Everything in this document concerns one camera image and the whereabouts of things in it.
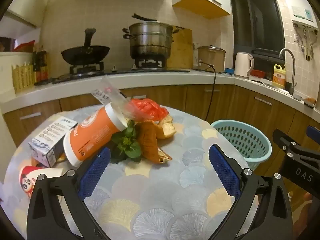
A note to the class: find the red panda paper cup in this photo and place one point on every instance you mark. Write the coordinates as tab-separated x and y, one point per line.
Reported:
31	180

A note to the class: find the brown food wrapper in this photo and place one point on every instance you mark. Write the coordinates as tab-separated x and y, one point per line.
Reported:
150	140

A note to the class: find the green leafy vegetable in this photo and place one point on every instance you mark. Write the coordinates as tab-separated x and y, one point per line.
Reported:
126	145

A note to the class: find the metal heater pipes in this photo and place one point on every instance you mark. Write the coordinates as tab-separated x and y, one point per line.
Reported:
305	42

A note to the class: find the dark sauce bottle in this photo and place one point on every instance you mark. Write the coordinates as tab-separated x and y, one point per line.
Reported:
44	65
37	67

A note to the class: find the stainless steel steamer pot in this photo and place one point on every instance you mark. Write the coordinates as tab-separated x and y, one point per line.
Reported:
150	40

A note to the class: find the light blue plastic basket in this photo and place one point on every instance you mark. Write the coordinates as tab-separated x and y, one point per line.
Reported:
242	140

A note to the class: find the white water heater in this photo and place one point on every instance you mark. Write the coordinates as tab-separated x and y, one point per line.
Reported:
297	0

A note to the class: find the wooden cutting board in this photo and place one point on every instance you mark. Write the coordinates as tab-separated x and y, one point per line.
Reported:
181	50

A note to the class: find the beige slow cooker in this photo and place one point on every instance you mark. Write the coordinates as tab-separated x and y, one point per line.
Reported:
212	58

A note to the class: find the clear plastic bag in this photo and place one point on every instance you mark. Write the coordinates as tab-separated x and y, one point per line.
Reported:
112	92

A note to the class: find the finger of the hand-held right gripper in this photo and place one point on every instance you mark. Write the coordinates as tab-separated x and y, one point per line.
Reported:
287	145
313	132

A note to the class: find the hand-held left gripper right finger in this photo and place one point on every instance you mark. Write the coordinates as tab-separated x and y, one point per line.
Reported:
223	171

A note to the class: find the dark window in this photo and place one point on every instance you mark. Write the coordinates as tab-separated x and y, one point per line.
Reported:
255	20

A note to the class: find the yellow detergent bottle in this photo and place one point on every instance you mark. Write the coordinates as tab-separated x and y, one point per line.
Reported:
278	77

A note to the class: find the metal faucet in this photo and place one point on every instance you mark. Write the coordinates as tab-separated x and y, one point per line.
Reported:
292	80

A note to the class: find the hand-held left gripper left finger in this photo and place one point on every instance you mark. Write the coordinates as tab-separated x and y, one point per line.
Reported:
96	171

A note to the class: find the white grey carton box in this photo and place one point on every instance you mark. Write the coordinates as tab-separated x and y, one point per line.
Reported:
48	140

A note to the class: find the yellow fence-shaped basket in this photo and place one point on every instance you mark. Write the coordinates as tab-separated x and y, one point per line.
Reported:
22	78

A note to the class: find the white wall socket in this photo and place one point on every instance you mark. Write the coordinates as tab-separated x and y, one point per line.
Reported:
296	38

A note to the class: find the shell pattern tablecloth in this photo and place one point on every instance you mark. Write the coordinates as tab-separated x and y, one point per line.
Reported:
162	192

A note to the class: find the black wok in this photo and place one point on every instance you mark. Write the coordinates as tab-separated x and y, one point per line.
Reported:
85	53

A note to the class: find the white electric kettle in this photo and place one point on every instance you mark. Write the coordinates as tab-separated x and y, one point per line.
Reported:
242	65

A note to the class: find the red plastic bag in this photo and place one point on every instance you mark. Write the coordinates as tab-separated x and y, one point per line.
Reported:
147	108

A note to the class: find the black gas stove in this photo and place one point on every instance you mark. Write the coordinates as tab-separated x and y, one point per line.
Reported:
112	71

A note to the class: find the steel sink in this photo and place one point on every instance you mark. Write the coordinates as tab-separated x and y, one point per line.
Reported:
265	82

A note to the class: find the orange paper cup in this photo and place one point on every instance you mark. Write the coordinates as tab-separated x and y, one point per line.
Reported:
95	130

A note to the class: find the small blue container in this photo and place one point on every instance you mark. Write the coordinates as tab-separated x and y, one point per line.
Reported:
229	71

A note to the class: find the bread piece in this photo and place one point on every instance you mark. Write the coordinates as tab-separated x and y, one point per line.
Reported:
167	128

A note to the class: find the wooden base cabinets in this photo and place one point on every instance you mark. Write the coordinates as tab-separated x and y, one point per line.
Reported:
162	97

